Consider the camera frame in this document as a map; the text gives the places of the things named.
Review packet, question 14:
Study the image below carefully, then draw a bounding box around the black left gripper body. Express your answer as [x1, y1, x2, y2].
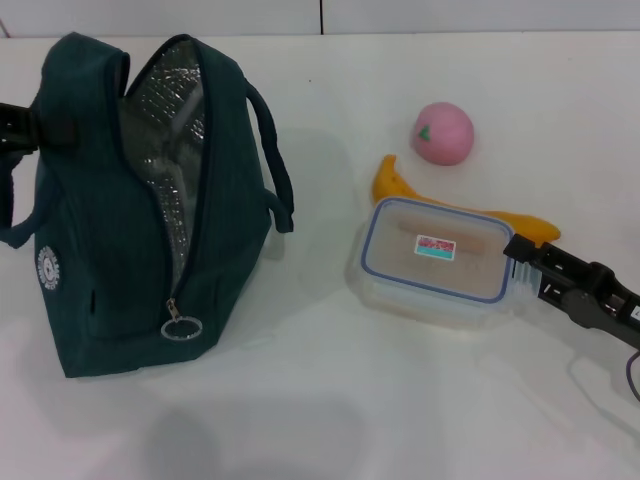
[0, 101, 40, 154]

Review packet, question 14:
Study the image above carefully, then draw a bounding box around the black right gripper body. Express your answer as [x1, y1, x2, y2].
[578, 261, 640, 349]

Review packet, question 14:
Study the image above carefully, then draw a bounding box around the dark teal insulated lunch bag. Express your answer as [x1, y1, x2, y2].
[0, 31, 295, 380]

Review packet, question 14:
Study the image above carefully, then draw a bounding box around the pink toy peach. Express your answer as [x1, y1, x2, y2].
[408, 101, 476, 166]

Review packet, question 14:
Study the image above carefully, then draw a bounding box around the clear container with blue seal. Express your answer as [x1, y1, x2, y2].
[347, 195, 544, 329]

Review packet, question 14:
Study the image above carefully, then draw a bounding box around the yellow toy banana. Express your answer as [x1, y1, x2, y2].
[370, 154, 562, 245]

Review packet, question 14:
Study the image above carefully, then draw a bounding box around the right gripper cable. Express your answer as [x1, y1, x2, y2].
[623, 348, 640, 402]

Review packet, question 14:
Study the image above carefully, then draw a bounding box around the clear zipper pull ring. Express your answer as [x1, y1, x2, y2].
[160, 298, 205, 344]

